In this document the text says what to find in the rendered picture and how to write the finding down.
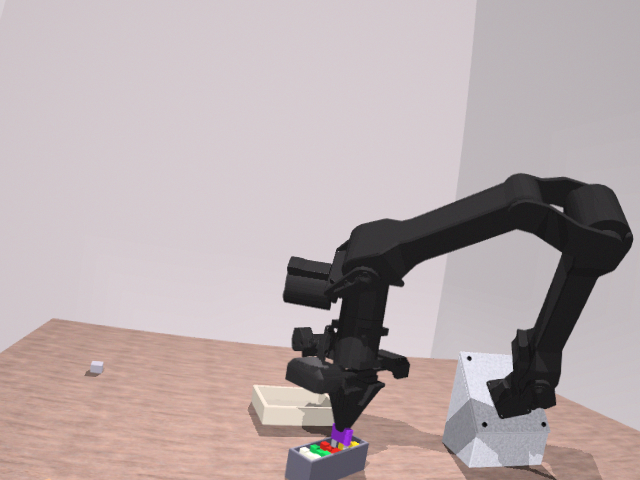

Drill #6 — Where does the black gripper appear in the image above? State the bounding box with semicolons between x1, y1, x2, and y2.
285;312;410;432

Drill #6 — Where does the yellow fuse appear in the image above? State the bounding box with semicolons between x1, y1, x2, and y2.
338;441;360;450

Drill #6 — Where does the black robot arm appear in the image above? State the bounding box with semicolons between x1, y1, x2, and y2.
283;173;634;419

